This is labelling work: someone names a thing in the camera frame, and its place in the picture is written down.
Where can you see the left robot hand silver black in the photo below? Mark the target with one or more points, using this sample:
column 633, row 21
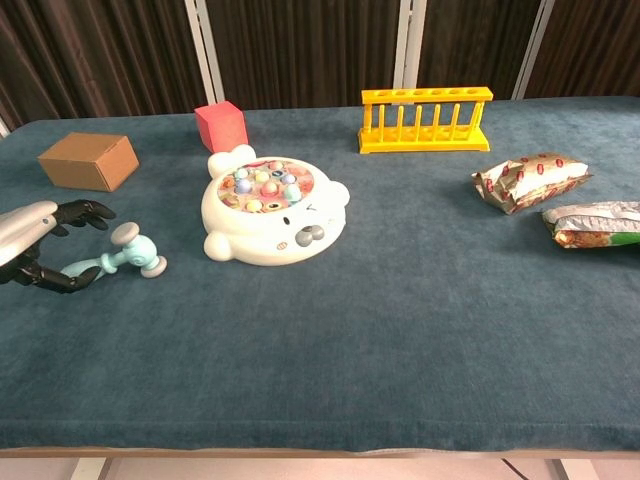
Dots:
column 25, row 225

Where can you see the light blue toy hammer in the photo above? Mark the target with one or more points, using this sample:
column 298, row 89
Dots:
column 135, row 250

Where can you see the white bear whack-a-mole toy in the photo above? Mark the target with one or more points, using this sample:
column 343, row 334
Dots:
column 260, row 235

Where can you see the brown cardboard box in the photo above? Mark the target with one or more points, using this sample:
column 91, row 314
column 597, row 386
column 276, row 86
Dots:
column 80, row 160

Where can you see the dark brown curtain panel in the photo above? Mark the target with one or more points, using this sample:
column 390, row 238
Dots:
column 600, row 45
column 475, row 40
column 100, row 50
column 300, row 50

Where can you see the red cube block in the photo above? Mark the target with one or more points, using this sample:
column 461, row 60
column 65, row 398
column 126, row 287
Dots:
column 222, row 125

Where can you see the blue table cloth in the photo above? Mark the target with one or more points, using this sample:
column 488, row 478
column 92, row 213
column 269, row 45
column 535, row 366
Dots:
column 350, row 340

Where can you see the yellow test tube rack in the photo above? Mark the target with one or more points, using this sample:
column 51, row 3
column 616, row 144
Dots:
column 425, row 141

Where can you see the silver red snack bag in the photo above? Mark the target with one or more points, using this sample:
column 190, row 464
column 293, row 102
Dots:
column 525, row 182

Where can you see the silver green snack bag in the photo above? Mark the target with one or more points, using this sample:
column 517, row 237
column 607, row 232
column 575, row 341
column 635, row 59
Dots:
column 595, row 225

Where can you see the white partition post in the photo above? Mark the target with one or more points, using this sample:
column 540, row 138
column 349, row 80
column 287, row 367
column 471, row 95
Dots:
column 410, row 45
column 4, row 127
column 532, row 45
column 205, row 50

